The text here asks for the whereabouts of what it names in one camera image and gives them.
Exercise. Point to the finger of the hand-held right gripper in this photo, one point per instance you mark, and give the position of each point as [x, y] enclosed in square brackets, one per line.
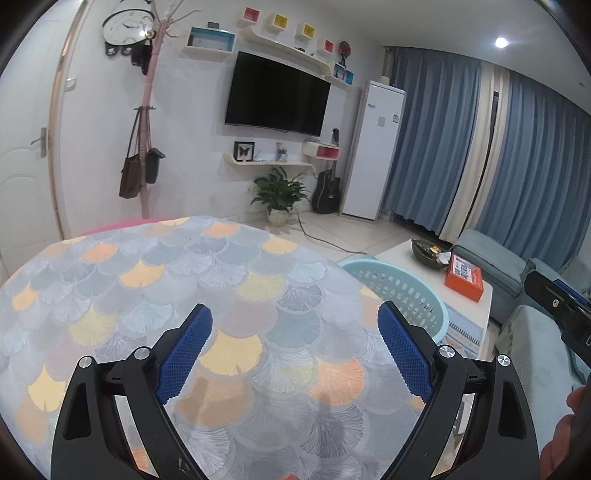
[565, 288]
[545, 290]

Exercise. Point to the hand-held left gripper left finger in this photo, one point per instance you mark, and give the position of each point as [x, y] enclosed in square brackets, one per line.
[184, 350]

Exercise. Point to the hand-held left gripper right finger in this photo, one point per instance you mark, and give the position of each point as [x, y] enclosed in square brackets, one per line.
[406, 350]

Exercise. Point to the light teal plastic basket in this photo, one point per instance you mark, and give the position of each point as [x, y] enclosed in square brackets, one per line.
[369, 267]

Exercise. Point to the black shoulder bag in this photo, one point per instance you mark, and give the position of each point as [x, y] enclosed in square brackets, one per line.
[153, 166]

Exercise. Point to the brown shoulder bag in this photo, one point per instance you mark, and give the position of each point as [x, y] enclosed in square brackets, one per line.
[131, 177]

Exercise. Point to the person's right hand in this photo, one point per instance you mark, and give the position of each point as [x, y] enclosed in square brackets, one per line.
[556, 447]

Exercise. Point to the grey blue sofa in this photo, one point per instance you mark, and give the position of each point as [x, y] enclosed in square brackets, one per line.
[489, 258]

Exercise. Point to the white coffee table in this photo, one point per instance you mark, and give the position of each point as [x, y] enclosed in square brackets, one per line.
[466, 307]

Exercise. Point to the fan-patterned tablecloth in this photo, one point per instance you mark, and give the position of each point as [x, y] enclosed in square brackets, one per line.
[184, 267]

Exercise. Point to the orange cardboard box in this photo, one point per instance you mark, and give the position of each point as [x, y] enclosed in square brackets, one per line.
[461, 281]

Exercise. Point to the dark bowl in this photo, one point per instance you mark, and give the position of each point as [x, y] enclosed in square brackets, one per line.
[425, 254]

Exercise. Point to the blue curtain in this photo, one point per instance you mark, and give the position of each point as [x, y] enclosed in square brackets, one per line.
[429, 138]
[540, 175]

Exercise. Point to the cream sheer curtain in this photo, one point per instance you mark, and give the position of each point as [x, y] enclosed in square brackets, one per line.
[475, 184]

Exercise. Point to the black acoustic guitar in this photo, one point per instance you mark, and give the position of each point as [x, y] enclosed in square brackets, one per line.
[326, 191]

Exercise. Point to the potted green plant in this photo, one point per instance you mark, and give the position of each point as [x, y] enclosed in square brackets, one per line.
[277, 189]

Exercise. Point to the white standing air conditioner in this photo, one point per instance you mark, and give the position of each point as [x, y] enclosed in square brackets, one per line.
[369, 152]

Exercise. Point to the framed butterfly picture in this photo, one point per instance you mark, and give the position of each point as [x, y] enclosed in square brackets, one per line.
[244, 151]

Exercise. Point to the pink coat rack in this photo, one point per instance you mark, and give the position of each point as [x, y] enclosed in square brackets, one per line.
[147, 138]

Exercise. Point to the small pen holder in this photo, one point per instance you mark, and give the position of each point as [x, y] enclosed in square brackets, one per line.
[281, 153]

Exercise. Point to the white door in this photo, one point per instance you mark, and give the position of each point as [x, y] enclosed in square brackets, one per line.
[23, 184]

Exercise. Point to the round ceiling light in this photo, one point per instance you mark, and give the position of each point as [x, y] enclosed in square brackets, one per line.
[501, 42]

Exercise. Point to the dark hanging cloth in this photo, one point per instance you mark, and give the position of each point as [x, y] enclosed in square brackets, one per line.
[141, 55]

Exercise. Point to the red round ornament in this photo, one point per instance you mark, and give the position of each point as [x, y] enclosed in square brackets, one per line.
[345, 48]

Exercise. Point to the long curved white shelf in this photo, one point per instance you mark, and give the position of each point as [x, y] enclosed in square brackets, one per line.
[295, 50]

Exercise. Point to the white curved wall shelf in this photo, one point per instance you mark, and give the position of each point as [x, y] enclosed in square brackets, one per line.
[277, 165]

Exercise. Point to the red and white wall box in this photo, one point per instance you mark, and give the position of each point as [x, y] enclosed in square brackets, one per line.
[323, 152]

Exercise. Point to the wooden door frame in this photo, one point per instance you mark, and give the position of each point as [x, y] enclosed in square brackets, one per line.
[57, 138]

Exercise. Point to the black wall television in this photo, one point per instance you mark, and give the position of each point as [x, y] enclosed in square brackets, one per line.
[277, 92]

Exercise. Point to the white light switch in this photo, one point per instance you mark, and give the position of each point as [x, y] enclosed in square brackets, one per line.
[70, 84]

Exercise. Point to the blue-edged wall box shelf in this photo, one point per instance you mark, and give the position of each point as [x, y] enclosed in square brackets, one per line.
[210, 41]

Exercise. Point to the pink wall cube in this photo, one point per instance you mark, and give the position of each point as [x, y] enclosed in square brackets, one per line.
[250, 14]
[327, 47]

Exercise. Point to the round wall clock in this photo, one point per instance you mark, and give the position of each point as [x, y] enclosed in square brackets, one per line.
[124, 23]

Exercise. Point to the yellow wall cube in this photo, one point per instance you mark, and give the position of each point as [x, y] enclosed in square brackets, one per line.
[305, 32]
[278, 23]

